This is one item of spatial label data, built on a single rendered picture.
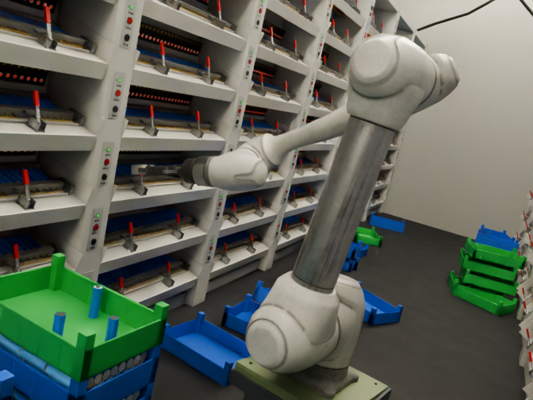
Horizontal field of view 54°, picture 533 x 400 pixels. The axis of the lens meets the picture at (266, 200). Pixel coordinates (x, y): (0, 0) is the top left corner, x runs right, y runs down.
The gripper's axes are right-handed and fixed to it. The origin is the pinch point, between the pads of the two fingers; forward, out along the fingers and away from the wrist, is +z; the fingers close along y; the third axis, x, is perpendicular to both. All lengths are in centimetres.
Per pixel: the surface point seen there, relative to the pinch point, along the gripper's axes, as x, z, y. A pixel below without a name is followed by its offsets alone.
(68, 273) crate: -19, -21, -53
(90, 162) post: 2.9, -2.7, -25.3
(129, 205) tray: -10.8, 0.3, -6.1
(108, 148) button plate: 6.5, -4.9, -21.0
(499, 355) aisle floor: -85, -104, 117
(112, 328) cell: -24, -43, -65
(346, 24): 82, -11, 185
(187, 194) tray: -9.8, -0.3, 24.9
